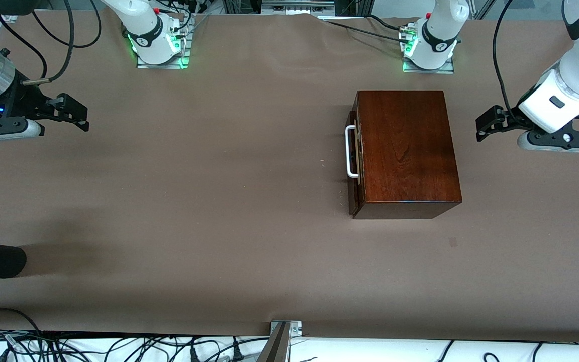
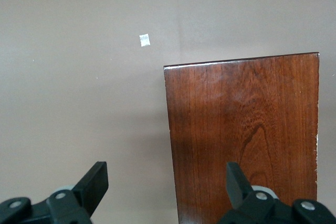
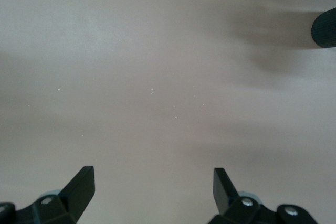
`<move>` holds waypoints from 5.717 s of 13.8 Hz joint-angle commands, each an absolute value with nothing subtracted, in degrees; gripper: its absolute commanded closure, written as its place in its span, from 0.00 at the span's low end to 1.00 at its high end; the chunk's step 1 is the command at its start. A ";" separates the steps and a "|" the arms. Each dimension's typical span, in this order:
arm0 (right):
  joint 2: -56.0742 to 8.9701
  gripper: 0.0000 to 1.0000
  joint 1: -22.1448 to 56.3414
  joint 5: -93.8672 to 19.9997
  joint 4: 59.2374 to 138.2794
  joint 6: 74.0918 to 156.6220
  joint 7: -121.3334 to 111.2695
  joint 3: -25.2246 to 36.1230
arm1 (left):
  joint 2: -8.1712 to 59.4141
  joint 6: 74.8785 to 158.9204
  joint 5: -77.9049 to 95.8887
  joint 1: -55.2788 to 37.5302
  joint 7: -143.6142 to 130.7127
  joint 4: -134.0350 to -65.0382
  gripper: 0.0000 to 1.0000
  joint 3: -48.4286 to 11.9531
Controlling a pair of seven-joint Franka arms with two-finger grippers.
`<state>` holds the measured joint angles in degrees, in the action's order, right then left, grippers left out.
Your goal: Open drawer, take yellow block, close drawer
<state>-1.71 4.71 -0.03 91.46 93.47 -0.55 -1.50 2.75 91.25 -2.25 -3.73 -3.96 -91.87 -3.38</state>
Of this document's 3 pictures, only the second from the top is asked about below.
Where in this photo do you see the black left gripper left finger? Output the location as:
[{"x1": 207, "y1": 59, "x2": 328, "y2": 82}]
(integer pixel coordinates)
[{"x1": 0, "y1": 161, "x2": 109, "y2": 224}]

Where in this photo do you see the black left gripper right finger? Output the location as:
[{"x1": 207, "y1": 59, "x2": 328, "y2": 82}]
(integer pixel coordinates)
[{"x1": 216, "y1": 161, "x2": 336, "y2": 224}]

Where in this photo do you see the dark brown wooden cabinet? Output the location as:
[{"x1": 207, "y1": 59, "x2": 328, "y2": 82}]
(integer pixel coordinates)
[{"x1": 163, "y1": 52, "x2": 320, "y2": 224}]

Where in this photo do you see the small white sticker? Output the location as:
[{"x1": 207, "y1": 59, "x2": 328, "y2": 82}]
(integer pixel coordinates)
[{"x1": 139, "y1": 34, "x2": 151, "y2": 48}]

